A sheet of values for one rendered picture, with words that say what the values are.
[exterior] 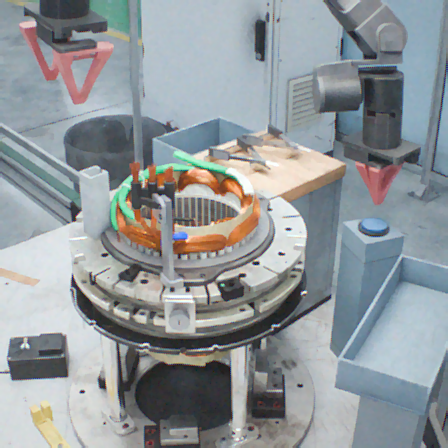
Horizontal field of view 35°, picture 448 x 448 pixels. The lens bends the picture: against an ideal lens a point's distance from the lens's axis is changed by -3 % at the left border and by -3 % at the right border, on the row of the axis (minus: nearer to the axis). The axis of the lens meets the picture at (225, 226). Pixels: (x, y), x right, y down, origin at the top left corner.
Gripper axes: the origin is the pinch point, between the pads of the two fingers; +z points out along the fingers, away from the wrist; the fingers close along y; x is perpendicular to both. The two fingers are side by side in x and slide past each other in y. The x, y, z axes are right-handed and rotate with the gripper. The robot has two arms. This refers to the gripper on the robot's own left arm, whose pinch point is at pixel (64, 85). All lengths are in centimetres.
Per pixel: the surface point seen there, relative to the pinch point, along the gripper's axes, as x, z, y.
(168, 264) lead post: 4.1, 15.9, 18.8
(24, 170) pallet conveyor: 27, 62, -90
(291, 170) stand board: 41.3, 22.9, -2.1
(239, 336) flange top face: 11.7, 26.1, 24.2
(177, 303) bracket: 3.8, 19.5, 21.6
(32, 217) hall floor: 66, 146, -190
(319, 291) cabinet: 48, 47, 3
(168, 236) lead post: 4.0, 12.1, 18.6
